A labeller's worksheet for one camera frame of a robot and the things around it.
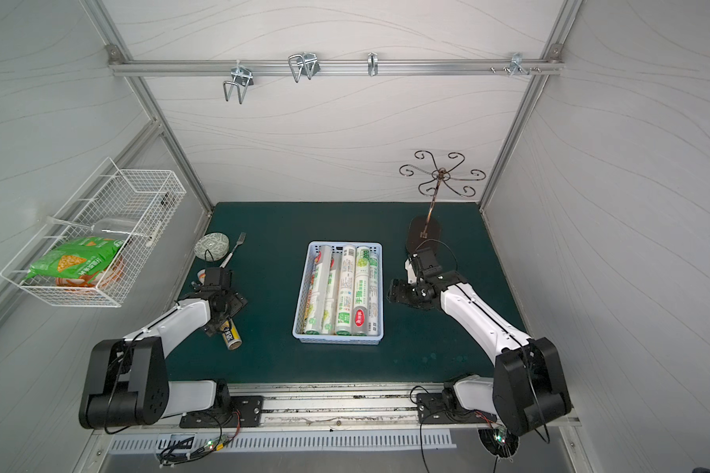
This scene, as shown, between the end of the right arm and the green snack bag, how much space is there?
64 centimetres

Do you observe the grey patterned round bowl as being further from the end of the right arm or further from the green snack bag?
the end of the right arm

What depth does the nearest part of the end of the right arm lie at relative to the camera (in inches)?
24.1

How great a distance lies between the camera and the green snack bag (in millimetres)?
537
